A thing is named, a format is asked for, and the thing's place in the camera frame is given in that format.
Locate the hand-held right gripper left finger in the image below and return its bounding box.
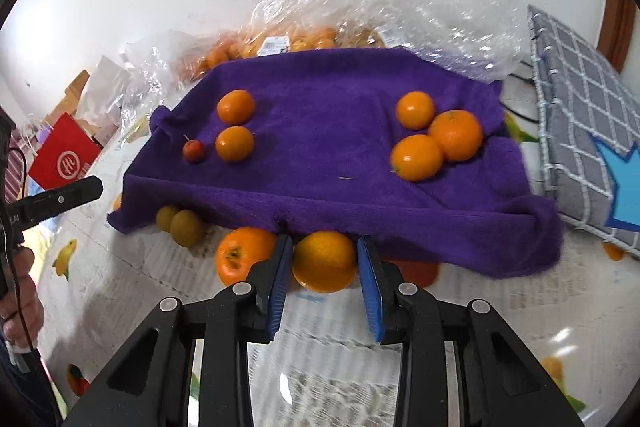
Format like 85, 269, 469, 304
62, 233, 294, 427

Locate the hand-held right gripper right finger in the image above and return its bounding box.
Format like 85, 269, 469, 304
356, 236, 586, 427

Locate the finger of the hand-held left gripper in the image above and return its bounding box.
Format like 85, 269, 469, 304
22, 175, 104, 224

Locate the round yellowish orange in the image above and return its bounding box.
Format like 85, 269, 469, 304
292, 231, 358, 294

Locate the orange with stem bit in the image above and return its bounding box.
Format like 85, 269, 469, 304
390, 134, 445, 182

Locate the small orange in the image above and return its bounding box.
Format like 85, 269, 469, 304
215, 126, 255, 164
395, 91, 436, 130
216, 89, 256, 126

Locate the clear bag of greenish fruits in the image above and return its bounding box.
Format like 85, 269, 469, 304
337, 24, 388, 52

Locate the person's left hand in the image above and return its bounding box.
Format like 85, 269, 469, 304
0, 248, 45, 351

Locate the striped maroon bag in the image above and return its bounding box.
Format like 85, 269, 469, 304
5, 127, 41, 200

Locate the red paper bag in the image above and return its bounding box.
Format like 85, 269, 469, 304
27, 113, 103, 190

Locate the persimmon on table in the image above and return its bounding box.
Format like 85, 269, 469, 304
215, 227, 277, 288

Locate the cardboard box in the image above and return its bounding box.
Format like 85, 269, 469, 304
42, 69, 91, 128

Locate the white paper bag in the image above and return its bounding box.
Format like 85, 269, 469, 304
77, 54, 133, 145

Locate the small red fruit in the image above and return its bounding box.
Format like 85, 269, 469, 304
182, 136, 207, 165

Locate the purple towel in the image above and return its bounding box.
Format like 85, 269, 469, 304
107, 47, 565, 280

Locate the large orange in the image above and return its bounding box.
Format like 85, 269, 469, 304
428, 109, 484, 163

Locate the clear bag of small tangerines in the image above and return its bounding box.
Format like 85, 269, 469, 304
122, 29, 241, 128

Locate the labelled clear bag of oranges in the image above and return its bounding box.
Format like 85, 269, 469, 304
235, 24, 342, 58

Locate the grey checked pillow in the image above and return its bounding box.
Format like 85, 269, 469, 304
527, 5, 640, 258

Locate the large empty clear plastic bag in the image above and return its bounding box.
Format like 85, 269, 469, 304
250, 0, 531, 84

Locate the wooden door frame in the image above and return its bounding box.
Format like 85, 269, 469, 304
597, 0, 638, 72

